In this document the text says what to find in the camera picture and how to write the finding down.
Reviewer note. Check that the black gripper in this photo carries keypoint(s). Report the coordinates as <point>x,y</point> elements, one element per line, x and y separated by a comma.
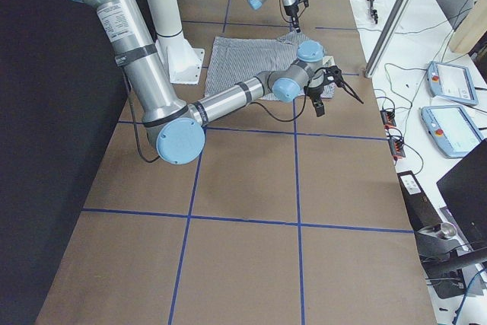
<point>291,9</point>
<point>314,93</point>

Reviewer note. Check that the navy white striped polo shirt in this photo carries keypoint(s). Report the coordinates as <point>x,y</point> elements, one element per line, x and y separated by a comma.
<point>234,60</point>

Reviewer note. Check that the black orange power strip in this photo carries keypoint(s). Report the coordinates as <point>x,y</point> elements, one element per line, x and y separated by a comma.
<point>394,136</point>

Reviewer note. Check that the near blue teach pendant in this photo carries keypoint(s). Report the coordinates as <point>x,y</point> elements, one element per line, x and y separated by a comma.
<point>451,129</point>

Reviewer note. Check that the blue teach pendant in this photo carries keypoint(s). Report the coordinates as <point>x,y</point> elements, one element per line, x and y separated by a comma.
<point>451,129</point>
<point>453,82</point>

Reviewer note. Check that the far blue teach pendant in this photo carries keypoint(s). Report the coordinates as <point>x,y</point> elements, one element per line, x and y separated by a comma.
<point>453,82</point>

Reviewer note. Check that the black box with white label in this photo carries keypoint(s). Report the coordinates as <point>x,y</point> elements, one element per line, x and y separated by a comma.
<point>418,206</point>

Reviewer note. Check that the black monitor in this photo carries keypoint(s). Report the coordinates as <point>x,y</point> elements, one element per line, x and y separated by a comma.
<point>463,189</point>

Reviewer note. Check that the silver metal cup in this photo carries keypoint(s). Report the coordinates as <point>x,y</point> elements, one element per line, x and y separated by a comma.
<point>446,230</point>

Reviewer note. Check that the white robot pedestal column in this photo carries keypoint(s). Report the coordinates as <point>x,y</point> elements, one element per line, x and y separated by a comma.
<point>182,62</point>

